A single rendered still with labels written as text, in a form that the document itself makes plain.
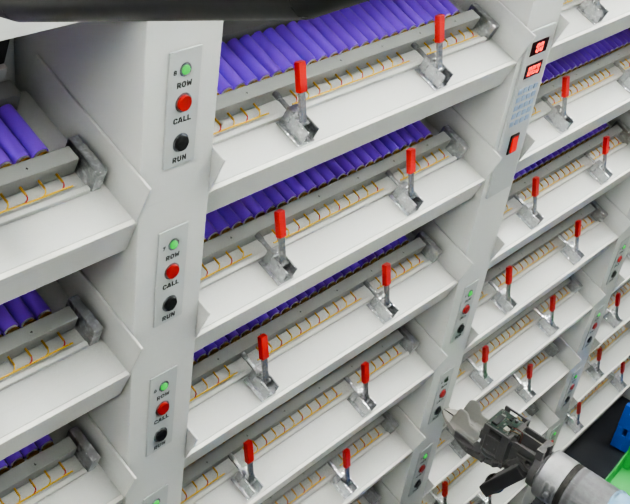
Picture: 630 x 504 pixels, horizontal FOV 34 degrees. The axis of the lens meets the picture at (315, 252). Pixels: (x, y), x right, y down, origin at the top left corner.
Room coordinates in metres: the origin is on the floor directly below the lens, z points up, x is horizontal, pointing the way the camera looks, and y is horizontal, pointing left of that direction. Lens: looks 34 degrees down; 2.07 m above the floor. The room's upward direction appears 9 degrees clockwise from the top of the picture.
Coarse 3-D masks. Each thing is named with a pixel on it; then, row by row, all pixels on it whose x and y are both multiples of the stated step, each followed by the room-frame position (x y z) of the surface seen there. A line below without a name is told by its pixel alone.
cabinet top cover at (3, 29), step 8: (0, 24) 0.71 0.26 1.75; (8, 24) 0.71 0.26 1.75; (16, 24) 0.72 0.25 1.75; (24, 24) 0.73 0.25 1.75; (32, 24) 0.73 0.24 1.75; (40, 24) 0.74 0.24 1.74; (48, 24) 0.74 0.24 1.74; (56, 24) 0.75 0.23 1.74; (64, 24) 0.75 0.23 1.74; (0, 32) 0.71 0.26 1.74; (8, 32) 0.71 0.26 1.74; (16, 32) 0.72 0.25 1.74; (24, 32) 0.72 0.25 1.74; (32, 32) 0.73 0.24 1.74; (0, 40) 0.71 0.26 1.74
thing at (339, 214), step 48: (384, 144) 1.34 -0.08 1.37; (432, 144) 1.37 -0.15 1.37; (480, 144) 1.40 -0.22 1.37; (288, 192) 1.16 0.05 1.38; (336, 192) 1.19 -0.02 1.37; (384, 192) 1.25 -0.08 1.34; (432, 192) 1.31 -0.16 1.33; (240, 240) 1.04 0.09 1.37; (288, 240) 1.09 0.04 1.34; (336, 240) 1.14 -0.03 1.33; (384, 240) 1.20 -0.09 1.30; (240, 288) 0.99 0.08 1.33; (288, 288) 1.03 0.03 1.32
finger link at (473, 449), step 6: (456, 432) 1.36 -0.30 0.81; (456, 438) 1.36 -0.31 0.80; (462, 438) 1.35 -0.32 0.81; (462, 444) 1.34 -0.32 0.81; (468, 444) 1.34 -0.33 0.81; (474, 444) 1.34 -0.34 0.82; (468, 450) 1.33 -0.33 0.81; (474, 450) 1.32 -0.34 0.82; (480, 450) 1.32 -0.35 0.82; (474, 456) 1.32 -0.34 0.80; (480, 456) 1.31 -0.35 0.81
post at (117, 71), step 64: (64, 64) 0.89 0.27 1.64; (128, 64) 0.84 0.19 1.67; (128, 128) 0.84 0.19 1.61; (192, 192) 0.88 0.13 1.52; (128, 256) 0.83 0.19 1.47; (192, 256) 0.89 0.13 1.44; (128, 320) 0.83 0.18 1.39; (192, 320) 0.89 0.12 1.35; (128, 384) 0.83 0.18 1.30; (128, 448) 0.83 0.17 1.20
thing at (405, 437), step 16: (384, 416) 1.41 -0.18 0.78; (400, 416) 1.41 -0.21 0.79; (384, 432) 1.40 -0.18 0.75; (400, 432) 1.40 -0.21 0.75; (416, 432) 1.39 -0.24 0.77; (352, 448) 1.34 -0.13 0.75; (384, 448) 1.37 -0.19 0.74; (400, 448) 1.38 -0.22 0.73; (336, 464) 1.30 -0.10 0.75; (352, 464) 1.31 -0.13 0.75; (368, 464) 1.32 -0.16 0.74; (384, 464) 1.33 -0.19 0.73; (304, 480) 1.24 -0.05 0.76; (368, 480) 1.29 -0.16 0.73; (288, 496) 1.20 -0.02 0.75; (320, 496) 1.22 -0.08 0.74; (336, 496) 1.24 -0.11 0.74; (352, 496) 1.25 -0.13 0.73
